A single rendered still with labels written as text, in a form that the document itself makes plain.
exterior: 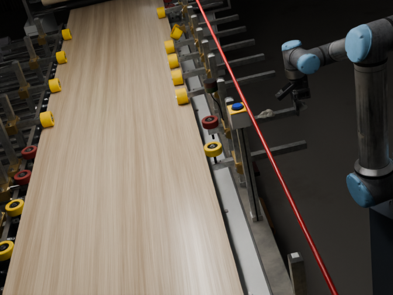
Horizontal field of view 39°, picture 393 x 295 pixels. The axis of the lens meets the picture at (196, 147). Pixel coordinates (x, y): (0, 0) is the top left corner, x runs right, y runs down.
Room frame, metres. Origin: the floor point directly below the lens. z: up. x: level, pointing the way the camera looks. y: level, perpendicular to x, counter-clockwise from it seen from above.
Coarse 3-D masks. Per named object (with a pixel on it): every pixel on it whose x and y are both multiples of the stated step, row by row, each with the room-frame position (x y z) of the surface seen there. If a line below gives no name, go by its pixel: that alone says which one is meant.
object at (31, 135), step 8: (56, 40) 4.36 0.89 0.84; (56, 48) 4.17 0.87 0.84; (48, 72) 3.70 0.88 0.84; (48, 80) 3.55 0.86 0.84; (8, 88) 3.89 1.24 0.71; (40, 96) 3.30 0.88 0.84; (48, 96) 3.40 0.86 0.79; (40, 104) 3.18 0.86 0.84; (40, 112) 3.08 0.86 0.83; (24, 128) 3.16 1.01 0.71; (32, 128) 2.87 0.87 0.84; (24, 136) 3.05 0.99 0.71; (32, 136) 2.76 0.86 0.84; (32, 144) 2.70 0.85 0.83; (24, 160) 2.51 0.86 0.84; (24, 168) 2.44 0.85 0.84; (16, 184) 2.30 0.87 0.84; (16, 192) 2.23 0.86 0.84; (24, 192) 2.29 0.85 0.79; (0, 208) 2.32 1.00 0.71; (8, 216) 2.05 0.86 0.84; (16, 216) 2.08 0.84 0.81; (8, 224) 1.98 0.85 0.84; (8, 232) 1.93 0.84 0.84; (16, 232) 2.01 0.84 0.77; (8, 240) 1.90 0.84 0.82; (0, 272) 1.70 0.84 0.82; (0, 280) 1.67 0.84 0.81
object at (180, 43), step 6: (228, 30) 3.38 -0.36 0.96; (234, 30) 3.37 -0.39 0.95; (240, 30) 3.37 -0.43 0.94; (246, 30) 3.37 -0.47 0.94; (204, 36) 3.37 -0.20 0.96; (210, 36) 3.37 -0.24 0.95; (216, 36) 3.37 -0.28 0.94; (222, 36) 3.37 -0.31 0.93; (174, 42) 3.39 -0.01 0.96; (180, 42) 3.37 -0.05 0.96; (186, 42) 3.37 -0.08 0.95; (192, 42) 3.37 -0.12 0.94
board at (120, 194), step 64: (128, 0) 4.83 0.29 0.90; (64, 64) 3.60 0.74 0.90; (128, 64) 3.34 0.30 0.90; (64, 128) 2.65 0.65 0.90; (128, 128) 2.49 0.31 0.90; (192, 128) 2.34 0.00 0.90; (64, 192) 2.04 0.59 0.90; (128, 192) 1.93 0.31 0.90; (192, 192) 1.83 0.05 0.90; (64, 256) 1.61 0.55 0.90; (128, 256) 1.53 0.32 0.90; (192, 256) 1.46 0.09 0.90
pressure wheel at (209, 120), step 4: (208, 116) 2.41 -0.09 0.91; (212, 116) 2.40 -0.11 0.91; (216, 116) 2.39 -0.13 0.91; (204, 120) 2.39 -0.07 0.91; (208, 120) 2.38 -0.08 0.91; (212, 120) 2.37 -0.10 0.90; (216, 120) 2.36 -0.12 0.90; (204, 124) 2.36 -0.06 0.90; (208, 124) 2.35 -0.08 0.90; (212, 124) 2.34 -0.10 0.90; (216, 124) 2.35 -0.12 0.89; (204, 128) 2.36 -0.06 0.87; (208, 128) 2.35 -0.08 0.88; (212, 128) 2.34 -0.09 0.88; (212, 136) 2.38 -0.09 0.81
